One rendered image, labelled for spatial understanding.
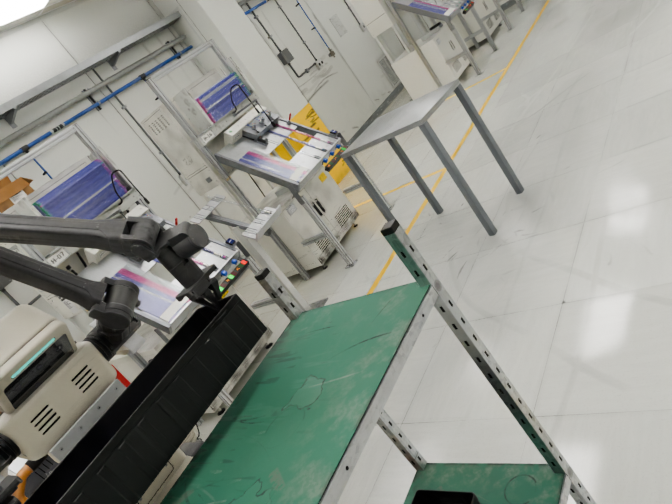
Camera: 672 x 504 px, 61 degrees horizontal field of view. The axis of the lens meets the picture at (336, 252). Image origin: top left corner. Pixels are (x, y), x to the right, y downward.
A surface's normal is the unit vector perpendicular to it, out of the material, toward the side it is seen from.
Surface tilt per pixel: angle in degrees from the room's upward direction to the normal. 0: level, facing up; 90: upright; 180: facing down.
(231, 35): 90
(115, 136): 90
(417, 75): 90
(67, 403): 98
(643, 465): 0
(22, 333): 42
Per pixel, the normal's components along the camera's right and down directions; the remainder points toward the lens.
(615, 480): -0.58, -0.76
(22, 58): 0.69, -0.25
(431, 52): -0.44, 0.61
